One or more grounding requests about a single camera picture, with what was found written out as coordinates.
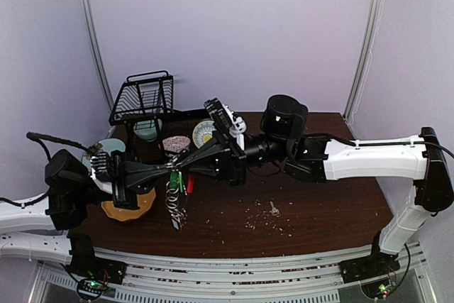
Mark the yellow dotted plate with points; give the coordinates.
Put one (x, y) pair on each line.
(145, 202)

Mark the left aluminium frame post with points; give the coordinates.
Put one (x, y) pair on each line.
(96, 53)

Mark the pink patterned bowl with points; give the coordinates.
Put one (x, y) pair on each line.
(174, 145)

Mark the loose silver key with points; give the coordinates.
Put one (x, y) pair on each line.
(274, 210)

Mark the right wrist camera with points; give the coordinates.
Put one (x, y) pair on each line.
(226, 120)

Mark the light blue plate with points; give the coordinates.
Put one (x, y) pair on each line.
(108, 145)

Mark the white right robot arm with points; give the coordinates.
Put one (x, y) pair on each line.
(322, 157)

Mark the aluminium frame post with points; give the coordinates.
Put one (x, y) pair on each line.
(96, 53)
(364, 59)

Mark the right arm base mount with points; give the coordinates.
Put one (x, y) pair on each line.
(377, 272)

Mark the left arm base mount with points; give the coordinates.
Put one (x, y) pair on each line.
(91, 273)

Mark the green tagged key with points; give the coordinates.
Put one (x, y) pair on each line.
(176, 182)

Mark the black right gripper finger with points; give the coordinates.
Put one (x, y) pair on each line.
(216, 171)
(208, 150)

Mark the red handled keyring with keys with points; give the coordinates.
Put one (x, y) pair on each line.
(175, 201)

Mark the right aluminium frame post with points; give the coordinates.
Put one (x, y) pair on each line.
(364, 59)

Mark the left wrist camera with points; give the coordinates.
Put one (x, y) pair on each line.
(99, 162)

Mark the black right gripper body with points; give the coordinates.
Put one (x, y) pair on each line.
(235, 160)

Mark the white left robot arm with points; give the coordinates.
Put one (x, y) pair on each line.
(40, 227)

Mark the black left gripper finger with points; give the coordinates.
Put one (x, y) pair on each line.
(138, 168)
(143, 182)

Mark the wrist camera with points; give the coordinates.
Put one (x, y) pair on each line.
(99, 162)
(226, 120)

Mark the black wire dish rack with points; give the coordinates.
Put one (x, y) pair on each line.
(150, 96)

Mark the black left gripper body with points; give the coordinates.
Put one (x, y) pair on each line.
(123, 197)

